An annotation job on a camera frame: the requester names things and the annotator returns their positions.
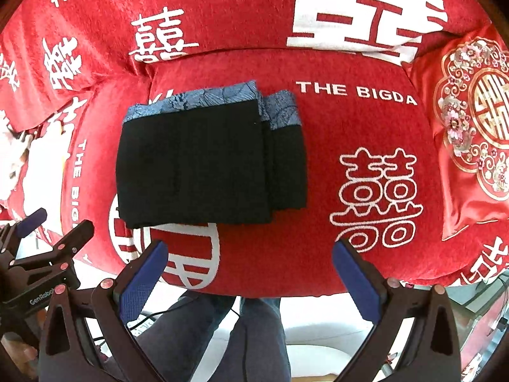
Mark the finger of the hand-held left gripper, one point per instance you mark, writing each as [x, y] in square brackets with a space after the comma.
[75, 234]
[32, 219]

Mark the black pants with blue waistband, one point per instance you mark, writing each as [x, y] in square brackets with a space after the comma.
[199, 167]

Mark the person's leg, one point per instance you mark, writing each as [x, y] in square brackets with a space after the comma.
[262, 338]
[187, 338]

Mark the person's right leg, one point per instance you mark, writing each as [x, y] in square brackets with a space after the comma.
[262, 338]

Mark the glass side table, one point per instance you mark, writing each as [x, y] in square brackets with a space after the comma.
[481, 318]

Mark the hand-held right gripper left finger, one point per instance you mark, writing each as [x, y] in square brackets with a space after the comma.
[143, 282]

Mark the person's left leg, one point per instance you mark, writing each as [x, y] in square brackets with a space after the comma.
[187, 338]

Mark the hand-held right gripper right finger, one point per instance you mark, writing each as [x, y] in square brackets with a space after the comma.
[358, 282]

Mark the red embroidered cushion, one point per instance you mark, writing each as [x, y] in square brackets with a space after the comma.
[477, 127]

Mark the person's left hand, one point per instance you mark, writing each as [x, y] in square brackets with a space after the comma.
[24, 354]

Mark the red printed sofa cover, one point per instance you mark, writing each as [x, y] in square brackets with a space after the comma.
[338, 127]

